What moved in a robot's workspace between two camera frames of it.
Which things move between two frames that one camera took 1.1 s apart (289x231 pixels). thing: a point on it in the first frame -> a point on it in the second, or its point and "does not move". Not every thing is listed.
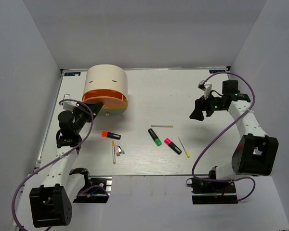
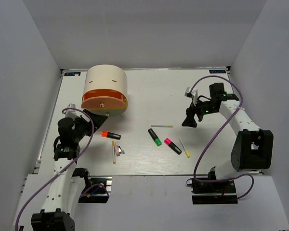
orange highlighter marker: [105, 134] does not move
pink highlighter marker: [169, 142] does not move
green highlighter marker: [157, 141] does not move
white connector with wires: [206, 87] -> [193, 94]
